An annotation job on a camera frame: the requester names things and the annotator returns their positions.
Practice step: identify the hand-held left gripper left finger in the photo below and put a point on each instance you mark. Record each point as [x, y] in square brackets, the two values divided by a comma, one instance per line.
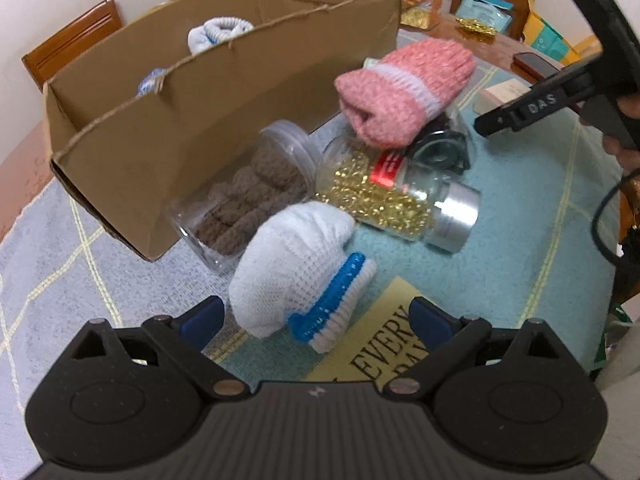
[202, 317]

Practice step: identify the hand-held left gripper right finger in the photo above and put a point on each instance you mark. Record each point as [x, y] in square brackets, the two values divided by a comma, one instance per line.
[430, 322]

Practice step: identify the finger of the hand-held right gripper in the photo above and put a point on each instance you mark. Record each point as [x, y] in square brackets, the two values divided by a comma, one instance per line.
[535, 102]

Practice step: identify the cream carton box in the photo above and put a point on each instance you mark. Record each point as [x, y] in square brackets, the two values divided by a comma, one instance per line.
[505, 92]

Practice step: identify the white knitted sock blue band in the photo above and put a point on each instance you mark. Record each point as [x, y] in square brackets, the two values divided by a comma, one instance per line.
[285, 270]
[215, 32]

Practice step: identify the clear jar brown contents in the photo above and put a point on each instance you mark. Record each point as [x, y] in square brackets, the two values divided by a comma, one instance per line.
[250, 195]

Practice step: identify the pink knitted sock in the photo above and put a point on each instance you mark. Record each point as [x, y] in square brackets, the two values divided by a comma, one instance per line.
[395, 95]

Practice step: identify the brown cardboard box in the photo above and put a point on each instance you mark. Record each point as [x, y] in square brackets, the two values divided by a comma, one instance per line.
[150, 160]

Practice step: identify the person's right hand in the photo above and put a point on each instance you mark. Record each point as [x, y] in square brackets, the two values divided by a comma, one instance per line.
[622, 157]

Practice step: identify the red black phone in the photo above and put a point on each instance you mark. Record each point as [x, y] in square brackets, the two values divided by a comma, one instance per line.
[537, 65]

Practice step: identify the yellow teal paper bag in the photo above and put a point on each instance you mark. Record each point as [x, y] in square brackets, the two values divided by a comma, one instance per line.
[550, 40]

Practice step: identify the gold ornament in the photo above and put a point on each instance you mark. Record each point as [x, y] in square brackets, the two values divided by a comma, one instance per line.
[477, 26]

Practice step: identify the dark glass jar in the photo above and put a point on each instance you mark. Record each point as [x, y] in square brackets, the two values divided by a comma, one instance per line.
[440, 147]

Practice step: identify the teal packet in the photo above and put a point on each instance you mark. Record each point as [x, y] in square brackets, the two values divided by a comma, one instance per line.
[485, 7]

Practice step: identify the blue checked towel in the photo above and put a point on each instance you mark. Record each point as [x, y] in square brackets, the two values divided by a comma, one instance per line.
[525, 240]

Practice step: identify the bottle of gold capsules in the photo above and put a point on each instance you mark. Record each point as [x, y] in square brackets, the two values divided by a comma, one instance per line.
[380, 195]

